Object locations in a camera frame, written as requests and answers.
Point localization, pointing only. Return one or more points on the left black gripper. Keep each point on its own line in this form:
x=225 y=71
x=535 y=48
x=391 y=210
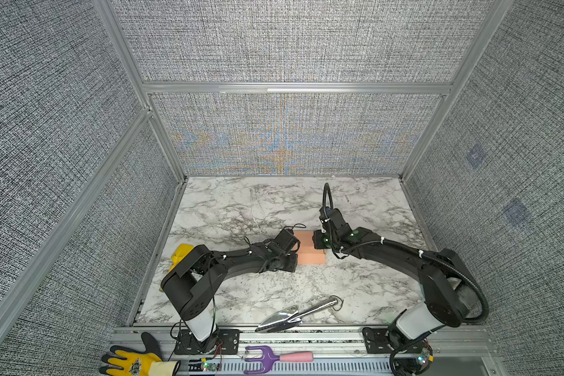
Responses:
x=293 y=263

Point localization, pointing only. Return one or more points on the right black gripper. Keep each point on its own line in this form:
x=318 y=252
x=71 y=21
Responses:
x=316 y=236

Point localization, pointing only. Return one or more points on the pink paper box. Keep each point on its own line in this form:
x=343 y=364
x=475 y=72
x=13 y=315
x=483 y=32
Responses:
x=308 y=255

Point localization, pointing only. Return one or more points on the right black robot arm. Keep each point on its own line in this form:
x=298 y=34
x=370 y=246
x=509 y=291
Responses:
x=452 y=296

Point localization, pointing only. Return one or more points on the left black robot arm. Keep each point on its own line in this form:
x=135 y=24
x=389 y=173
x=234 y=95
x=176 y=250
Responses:
x=191 y=284

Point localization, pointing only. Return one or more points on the metal garden trowel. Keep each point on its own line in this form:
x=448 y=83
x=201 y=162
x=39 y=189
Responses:
x=293 y=316

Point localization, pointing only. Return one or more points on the purple pink hand rake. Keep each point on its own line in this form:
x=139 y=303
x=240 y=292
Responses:
x=268 y=358

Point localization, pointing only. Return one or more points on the yellow black work glove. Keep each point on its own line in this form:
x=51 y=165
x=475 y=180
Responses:
x=124 y=361

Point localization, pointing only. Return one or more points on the yellow handled tool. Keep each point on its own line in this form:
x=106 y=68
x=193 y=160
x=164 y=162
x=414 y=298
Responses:
x=181 y=252

